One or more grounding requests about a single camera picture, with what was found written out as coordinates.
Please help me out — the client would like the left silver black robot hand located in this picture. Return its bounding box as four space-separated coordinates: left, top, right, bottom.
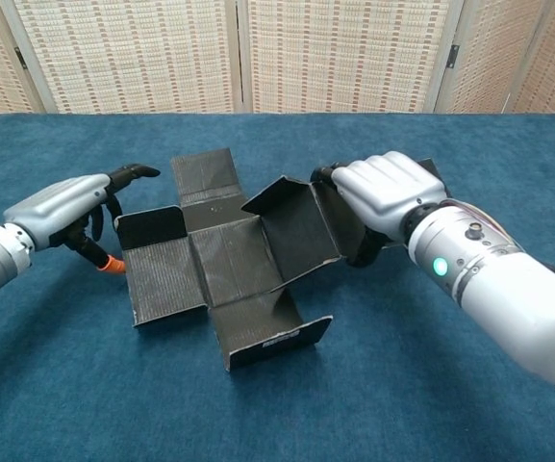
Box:
2 163 162 276

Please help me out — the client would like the black foldable cardboard box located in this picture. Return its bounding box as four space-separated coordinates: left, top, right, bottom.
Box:
113 146 449 372

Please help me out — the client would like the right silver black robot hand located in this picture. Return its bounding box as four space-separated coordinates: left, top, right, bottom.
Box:
309 150 451 269

